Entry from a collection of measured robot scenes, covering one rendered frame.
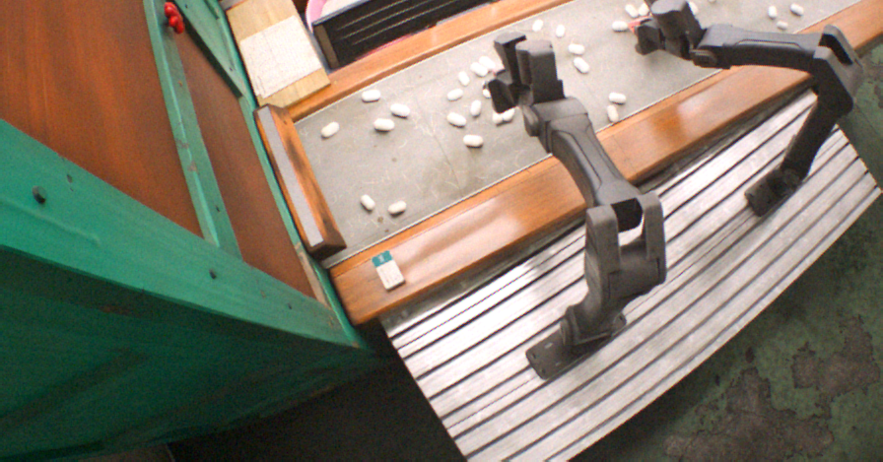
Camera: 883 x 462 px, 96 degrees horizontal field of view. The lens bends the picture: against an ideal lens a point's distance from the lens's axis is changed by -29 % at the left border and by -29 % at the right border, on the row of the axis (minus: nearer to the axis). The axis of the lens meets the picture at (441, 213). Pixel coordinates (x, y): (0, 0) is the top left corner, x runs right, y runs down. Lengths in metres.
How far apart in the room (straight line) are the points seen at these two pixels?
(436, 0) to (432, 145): 0.35
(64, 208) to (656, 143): 0.99
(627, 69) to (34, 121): 1.06
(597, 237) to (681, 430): 1.31
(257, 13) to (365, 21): 0.54
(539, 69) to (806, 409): 1.66
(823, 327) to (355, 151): 1.76
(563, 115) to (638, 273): 0.25
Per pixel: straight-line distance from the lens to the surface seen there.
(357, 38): 0.76
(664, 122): 1.10
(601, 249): 0.61
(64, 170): 0.29
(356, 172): 1.03
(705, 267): 1.16
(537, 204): 0.97
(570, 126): 0.74
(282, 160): 0.94
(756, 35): 1.00
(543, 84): 0.80
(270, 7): 1.25
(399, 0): 0.76
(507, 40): 0.85
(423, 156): 1.02
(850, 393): 2.25
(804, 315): 2.11
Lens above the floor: 1.68
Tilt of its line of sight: 74 degrees down
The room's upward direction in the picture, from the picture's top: 8 degrees counter-clockwise
